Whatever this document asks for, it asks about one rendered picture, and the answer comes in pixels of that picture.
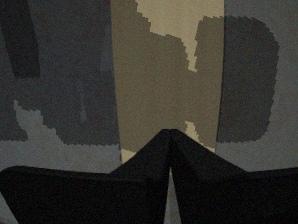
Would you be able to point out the tan strip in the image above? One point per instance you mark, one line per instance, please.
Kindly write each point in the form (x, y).
(167, 57)

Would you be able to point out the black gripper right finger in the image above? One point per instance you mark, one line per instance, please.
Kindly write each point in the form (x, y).
(211, 190)

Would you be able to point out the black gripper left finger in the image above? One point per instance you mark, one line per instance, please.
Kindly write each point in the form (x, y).
(135, 193)

